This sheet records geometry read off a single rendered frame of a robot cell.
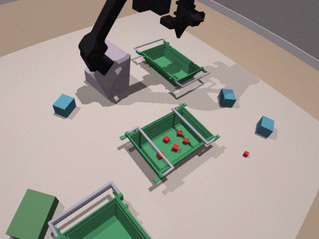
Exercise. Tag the teal cube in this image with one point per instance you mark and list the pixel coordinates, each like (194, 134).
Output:
(265, 126)
(227, 98)
(64, 105)

